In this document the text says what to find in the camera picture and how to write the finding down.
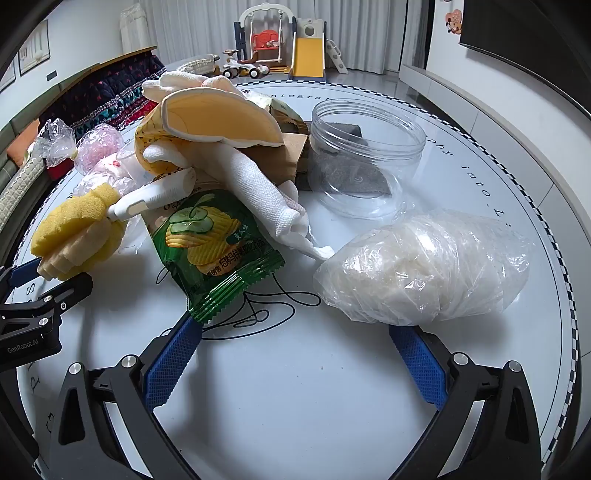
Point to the clear plastic jar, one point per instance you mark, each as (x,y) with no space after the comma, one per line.
(411,147)

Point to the black television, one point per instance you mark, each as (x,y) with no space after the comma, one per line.
(531,27)

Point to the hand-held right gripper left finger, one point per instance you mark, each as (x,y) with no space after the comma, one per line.
(171,364)

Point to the grey cloth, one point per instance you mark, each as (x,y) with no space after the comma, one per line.
(341,175)

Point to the dark patterned blanket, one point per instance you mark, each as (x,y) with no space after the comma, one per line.
(106,92)

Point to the black thread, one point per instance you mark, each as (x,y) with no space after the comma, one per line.
(258,318)

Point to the yellow-green snack packet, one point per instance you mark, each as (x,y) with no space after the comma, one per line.
(281,113)

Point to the toy swing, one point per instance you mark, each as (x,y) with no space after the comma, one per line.
(268,39)

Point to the yellow toy slide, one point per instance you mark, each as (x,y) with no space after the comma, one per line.
(309,55)

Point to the large framed wall picture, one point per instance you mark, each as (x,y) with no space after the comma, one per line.
(7,76)

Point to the white ride-on toy car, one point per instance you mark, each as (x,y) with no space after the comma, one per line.
(244,69)

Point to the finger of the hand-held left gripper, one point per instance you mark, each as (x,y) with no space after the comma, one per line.
(69,288)
(23,273)

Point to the beige quilted sofa pad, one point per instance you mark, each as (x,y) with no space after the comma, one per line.
(21,184)

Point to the orange pillow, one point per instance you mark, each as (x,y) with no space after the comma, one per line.
(23,143)

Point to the small framed wall picture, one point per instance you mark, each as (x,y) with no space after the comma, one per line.
(34,46)

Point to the crumpled clear plastic bag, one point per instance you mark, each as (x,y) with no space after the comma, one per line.
(55,143)

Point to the white low cabinet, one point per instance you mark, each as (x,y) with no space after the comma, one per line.
(485,110)

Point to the cream cloth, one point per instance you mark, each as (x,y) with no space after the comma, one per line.
(180,83)

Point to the pink plastic bag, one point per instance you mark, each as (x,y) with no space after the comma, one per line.
(97,147)

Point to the green chip packet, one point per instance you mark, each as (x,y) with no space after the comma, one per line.
(207,244)

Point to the green sofa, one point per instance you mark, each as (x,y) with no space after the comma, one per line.
(14,124)

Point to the brown paper bag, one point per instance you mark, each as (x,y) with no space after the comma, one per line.
(277,157)

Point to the clear bag with white contents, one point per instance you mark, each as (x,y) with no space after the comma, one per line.
(415,267)

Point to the cartoon wall sticker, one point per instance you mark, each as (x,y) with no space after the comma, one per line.
(453,22)

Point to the beige pet bed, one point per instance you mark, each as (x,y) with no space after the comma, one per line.
(198,64)

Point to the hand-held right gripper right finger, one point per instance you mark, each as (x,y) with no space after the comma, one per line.
(418,364)

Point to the white cloth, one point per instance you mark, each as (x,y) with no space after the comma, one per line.
(258,194)

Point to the white curtain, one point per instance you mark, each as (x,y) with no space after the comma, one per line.
(198,27)

